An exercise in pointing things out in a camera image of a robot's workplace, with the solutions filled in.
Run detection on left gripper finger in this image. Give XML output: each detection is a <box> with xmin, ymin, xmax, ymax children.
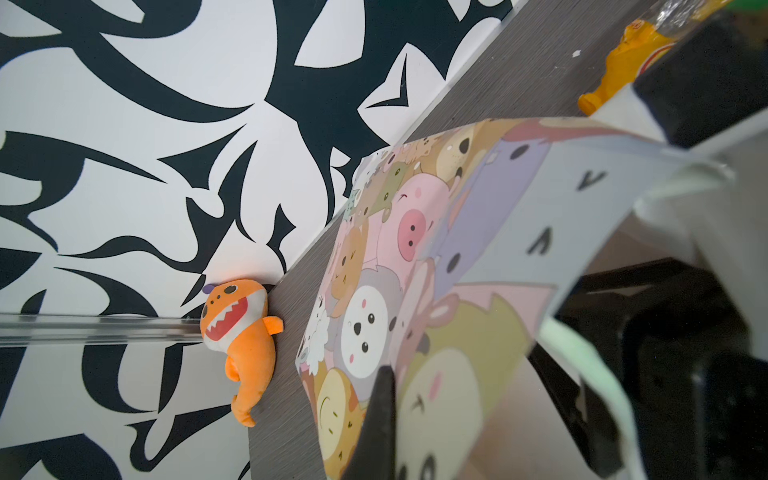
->
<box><xmin>342</xmin><ymin>365</ymin><xmax>397</xmax><ymax>480</ymax></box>

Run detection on patterned paper gift bag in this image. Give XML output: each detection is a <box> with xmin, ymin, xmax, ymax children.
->
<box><xmin>296</xmin><ymin>115</ymin><xmax>706</xmax><ymax>479</ymax></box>

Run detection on yellow snack packet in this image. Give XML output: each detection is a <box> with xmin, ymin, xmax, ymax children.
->
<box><xmin>578</xmin><ymin>0</ymin><xmax>729</xmax><ymax>116</ymax></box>

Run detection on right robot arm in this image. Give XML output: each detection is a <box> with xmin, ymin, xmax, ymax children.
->
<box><xmin>528</xmin><ymin>1</ymin><xmax>767</xmax><ymax>479</ymax></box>

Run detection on orange shark plush toy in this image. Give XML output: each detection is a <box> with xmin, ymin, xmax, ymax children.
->
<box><xmin>200</xmin><ymin>279</ymin><xmax>284</xmax><ymax>428</ymax></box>

